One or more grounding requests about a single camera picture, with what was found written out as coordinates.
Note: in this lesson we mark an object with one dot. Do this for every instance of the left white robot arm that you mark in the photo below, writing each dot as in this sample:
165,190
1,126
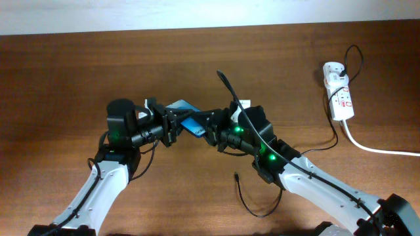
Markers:
116,161

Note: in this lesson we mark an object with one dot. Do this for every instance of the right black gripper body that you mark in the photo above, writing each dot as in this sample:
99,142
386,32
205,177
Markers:
230,132

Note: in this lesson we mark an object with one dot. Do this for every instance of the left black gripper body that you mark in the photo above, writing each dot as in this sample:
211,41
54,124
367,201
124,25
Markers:
165,131

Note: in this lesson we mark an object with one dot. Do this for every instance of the white power strip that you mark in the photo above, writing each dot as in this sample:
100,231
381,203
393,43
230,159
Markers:
340,103

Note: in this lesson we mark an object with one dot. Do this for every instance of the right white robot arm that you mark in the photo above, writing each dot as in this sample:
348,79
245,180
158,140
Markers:
276,162

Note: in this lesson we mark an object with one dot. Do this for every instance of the blue Galaxy smartphone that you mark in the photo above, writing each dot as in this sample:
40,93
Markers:
189,124

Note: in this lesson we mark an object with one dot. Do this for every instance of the white USB charger plug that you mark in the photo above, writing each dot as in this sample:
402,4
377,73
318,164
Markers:
332,75

